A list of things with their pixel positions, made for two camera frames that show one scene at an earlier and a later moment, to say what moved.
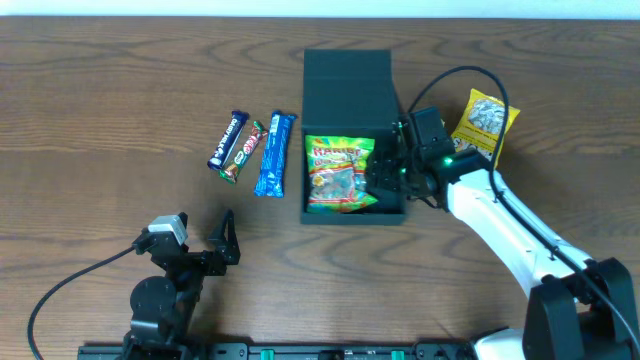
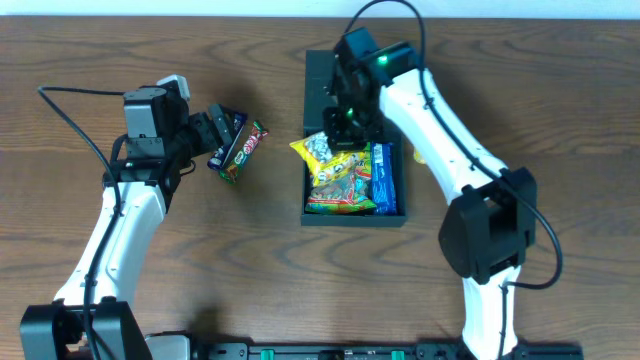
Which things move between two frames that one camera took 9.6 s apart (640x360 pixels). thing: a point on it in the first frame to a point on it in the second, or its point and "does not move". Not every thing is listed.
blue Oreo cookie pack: (271, 181) to (384, 179)
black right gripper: (388, 170) to (345, 132)
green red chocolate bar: (230, 171) does not move
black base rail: (302, 350) does not move
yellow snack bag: (481, 124) to (323, 163)
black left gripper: (201, 258) to (217, 126)
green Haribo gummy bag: (336, 173) does not move
